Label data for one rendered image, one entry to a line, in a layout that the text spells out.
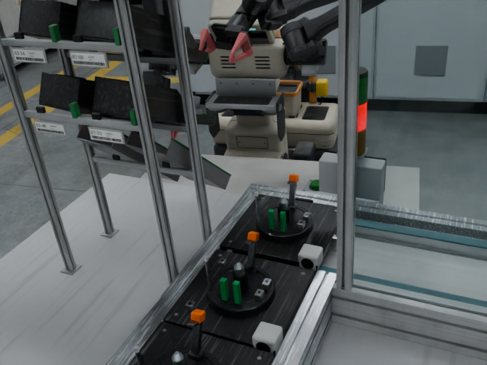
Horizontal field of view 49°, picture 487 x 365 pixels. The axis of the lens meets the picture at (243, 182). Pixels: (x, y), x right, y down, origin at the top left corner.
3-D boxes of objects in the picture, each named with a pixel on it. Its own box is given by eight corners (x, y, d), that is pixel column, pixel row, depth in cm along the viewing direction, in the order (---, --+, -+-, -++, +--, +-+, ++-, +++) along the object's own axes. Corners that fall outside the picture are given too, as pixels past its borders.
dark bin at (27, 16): (115, 53, 138) (119, 24, 136) (153, 59, 131) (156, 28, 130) (17, 34, 114) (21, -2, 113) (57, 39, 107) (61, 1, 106)
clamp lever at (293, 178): (289, 203, 134) (291, 173, 133) (296, 204, 134) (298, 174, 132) (284, 206, 131) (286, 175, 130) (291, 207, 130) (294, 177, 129)
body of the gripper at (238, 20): (241, 30, 135) (255, 11, 138) (209, 27, 140) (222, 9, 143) (248, 51, 140) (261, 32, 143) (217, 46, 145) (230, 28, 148)
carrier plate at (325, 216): (259, 200, 146) (258, 193, 145) (346, 214, 136) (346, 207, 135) (219, 251, 127) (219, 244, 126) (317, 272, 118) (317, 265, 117)
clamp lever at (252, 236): (248, 264, 115) (251, 230, 113) (256, 266, 114) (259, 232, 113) (241, 269, 112) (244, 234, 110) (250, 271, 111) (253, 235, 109)
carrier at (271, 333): (217, 255, 126) (211, 211, 120) (315, 277, 117) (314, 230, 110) (163, 326, 107) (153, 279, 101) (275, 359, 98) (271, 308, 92)
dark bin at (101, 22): (165, 56, 132) (169, 26, 130) (206, 62, 125) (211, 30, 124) (72, 36, 108) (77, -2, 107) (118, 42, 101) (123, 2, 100)
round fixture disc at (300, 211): (269, 206, 139) (268, 199, 138) (320, 215, 133) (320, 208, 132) (247, 237, 128) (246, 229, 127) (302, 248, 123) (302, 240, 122)
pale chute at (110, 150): (143, 171, 157) (149, 158, 158) (177, 182, 150) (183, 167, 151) (75, 137, 133) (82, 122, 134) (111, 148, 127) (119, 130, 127)
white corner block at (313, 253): (304, 256, 123) (304, 242, 121) (323, 260, 121) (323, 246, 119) (297, 269, 119) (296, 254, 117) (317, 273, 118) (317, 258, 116)
